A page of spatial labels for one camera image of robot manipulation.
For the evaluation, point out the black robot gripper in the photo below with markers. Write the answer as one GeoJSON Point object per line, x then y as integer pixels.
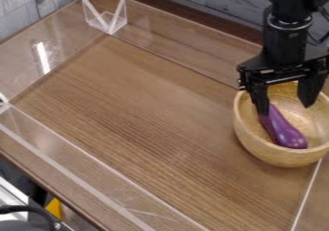
{"type": "Point", "coordinates": [288, 59]}

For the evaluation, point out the brown wooden bowl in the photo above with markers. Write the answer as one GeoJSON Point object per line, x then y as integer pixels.
{"type": "Point", "coordinates": [310, 120]}

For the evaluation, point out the purple toy eggplant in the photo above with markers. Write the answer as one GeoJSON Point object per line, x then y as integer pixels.
{"type": "Point", "coordinates": [283, 132]}

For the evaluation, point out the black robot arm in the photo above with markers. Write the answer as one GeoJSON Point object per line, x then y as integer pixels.
{"type": "Point", "coordinates": [296, 0]}

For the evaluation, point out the clear acrylic table barrier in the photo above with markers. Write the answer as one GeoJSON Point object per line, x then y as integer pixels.
{"type": "Point", "coordinates": [93, 188]}

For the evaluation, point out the clear acrylic corner bracket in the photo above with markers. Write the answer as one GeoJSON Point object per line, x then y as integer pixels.
{"type": "Point", "coordinates": [108, 22]}

